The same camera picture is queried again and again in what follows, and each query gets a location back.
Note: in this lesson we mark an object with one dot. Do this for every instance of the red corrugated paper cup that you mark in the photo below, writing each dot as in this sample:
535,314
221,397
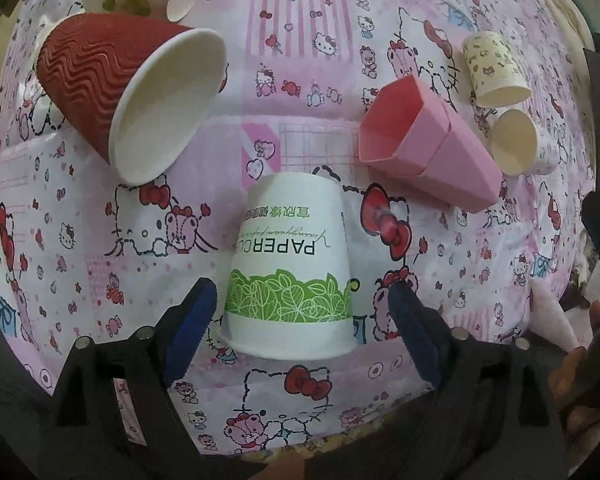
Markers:
136,89

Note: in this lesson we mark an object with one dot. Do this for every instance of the right hand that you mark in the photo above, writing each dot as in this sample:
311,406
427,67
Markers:
563,379

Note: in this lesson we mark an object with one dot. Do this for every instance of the white kitty print cup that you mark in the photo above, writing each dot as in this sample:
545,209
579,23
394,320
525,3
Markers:
519,146

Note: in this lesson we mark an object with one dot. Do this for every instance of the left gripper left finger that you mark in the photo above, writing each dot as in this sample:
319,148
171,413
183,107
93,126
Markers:
150,361

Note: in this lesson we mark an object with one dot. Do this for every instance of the pink hello kitty sheet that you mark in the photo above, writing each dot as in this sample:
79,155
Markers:
81,254

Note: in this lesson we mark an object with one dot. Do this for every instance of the pink folded paper cup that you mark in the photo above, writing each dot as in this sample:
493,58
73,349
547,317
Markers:
411,135

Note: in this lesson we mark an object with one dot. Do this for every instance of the white green leaf paper cup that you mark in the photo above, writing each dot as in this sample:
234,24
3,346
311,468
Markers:
288,294

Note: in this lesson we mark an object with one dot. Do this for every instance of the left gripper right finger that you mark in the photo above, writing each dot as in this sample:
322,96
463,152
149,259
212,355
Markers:
492,414

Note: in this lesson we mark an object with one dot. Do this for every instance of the yellow patterned paper cup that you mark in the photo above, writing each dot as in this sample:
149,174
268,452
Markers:
494,72

